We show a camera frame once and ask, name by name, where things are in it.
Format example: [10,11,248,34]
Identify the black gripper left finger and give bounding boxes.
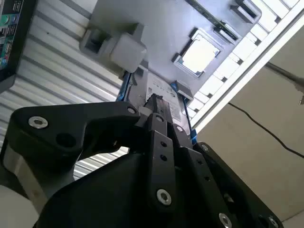
[4,94,175,212]

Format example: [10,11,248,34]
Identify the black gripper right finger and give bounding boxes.
[158,96,284,228]

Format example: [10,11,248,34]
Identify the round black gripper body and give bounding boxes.
[39,153,221,228]

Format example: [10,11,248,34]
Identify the hard disk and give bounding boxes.
[117,67,198,145]

